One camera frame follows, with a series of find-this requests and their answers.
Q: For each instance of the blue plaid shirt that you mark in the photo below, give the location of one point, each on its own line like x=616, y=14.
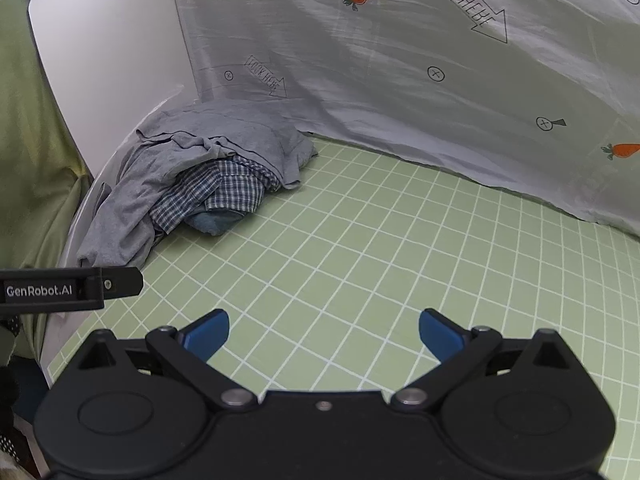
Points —
x=200, y=195

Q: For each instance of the light grey t-shirt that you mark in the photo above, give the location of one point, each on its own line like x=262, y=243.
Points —
x=240, y=125

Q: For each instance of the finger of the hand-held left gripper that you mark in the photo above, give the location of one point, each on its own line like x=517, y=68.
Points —
x=122, y=282

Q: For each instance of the white board panel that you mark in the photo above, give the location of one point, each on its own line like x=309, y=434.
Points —
x=110, y=35

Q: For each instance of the blue denim garment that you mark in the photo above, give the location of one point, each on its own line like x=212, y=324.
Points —
x=215, y=222

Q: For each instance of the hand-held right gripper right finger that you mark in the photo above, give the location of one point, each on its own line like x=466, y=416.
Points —
x=441, y=334

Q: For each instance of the green grid sheet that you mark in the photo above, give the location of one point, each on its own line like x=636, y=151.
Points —
x=350, y=260

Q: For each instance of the black dotted clothing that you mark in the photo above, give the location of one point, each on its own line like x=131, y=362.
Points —
x=9, y=447

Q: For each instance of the grey carrot print sheet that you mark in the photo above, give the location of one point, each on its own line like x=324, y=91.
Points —
x=400, y=85

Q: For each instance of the yellow-green cloth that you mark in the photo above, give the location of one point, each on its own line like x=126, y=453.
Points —
x=30, y=160

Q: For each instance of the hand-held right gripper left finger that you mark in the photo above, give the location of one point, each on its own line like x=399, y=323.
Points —
x=207, y=334

